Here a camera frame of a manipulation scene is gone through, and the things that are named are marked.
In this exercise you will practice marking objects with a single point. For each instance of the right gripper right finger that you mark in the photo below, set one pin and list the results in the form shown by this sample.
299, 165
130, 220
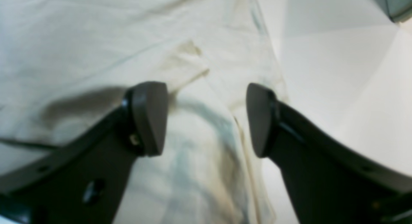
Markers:
327, 183

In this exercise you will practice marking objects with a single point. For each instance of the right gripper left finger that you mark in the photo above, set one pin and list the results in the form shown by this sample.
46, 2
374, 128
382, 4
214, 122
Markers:
84, 182

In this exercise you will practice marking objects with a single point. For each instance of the grey t-shirt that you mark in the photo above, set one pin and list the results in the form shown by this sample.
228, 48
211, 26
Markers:
65, 64

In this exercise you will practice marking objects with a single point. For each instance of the white bin at corner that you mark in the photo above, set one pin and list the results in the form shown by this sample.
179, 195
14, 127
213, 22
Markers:
398, 11

